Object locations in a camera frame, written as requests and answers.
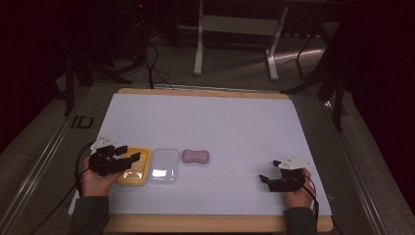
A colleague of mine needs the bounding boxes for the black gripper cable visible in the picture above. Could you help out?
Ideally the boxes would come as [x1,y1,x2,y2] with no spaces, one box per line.
[28,142,96,235]
[293,169,321,228]

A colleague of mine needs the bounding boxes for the black floor cables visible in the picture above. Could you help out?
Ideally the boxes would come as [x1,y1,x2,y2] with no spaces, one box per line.
[142,40,176,91]

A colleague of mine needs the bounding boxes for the yellow soap dish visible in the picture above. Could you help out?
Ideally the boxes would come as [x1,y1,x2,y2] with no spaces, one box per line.
[115,146,153,187]

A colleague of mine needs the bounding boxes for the black metal stand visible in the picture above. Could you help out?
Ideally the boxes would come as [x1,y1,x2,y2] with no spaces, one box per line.
[63,53,134,118]
[281,63,349,132]

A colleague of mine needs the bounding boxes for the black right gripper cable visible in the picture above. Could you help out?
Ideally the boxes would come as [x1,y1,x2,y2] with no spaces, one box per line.
[293,169,321,228]

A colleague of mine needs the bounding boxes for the white table mat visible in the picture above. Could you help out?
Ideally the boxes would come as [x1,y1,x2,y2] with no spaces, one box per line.
[67,92,333,217]

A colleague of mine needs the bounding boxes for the clear plastic lid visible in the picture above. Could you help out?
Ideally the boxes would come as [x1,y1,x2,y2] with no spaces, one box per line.
[147,148,181,187]

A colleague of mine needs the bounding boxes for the metal floor rail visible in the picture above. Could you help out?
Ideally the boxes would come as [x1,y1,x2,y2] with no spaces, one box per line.
[322,99,391,235]
[0,85,94,233]

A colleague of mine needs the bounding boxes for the person's right hand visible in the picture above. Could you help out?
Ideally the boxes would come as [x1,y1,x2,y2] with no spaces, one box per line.
[284,167,315,210]

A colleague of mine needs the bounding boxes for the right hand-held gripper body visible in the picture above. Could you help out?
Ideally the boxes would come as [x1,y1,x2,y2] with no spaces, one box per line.
[267,155,311,193]

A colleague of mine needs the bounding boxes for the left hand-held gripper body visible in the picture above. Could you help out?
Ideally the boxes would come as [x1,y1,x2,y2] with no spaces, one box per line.
[88,134,132,178]

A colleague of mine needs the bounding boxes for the white metal stand frame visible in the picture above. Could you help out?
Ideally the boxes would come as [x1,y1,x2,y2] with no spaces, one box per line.
[192,0,290,82]

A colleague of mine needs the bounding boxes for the person's left hand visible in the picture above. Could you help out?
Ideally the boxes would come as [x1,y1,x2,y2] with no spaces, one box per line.
[79,155,124,198]

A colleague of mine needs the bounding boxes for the pink soap bar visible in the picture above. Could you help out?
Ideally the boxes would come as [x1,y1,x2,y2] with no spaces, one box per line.
[181,149,210,165]

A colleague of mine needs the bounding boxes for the wooden table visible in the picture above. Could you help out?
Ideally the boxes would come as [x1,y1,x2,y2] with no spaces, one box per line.
[103,87,335,234]

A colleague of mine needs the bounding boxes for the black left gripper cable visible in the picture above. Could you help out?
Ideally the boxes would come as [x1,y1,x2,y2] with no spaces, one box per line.
[28,142,96,235]

